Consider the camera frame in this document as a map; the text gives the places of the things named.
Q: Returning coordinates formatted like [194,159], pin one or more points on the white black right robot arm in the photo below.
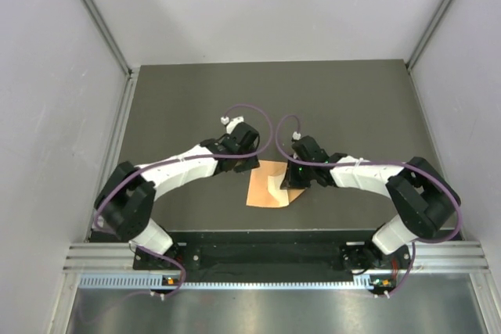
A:
[423,200]

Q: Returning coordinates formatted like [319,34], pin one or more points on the cream paper letter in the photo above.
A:
[274,186]

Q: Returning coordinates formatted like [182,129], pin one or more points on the aluminium frame post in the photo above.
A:
[429,31]
[106,35]

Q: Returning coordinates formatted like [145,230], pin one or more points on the left aluminium frame post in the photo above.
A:
[106,35]

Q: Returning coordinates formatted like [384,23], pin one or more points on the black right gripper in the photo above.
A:
[290,181]

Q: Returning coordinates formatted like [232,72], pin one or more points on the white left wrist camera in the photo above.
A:
[233,121]

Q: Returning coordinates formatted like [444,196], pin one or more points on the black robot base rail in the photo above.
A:
[333,255]

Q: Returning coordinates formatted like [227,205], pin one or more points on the right aluminium frame post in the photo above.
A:
[429,31]

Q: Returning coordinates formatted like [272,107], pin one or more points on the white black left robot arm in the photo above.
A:
[128,196]

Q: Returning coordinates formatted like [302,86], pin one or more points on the aluminium base profile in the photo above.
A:
[447,257]

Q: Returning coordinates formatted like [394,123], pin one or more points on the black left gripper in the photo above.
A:
[251,163]

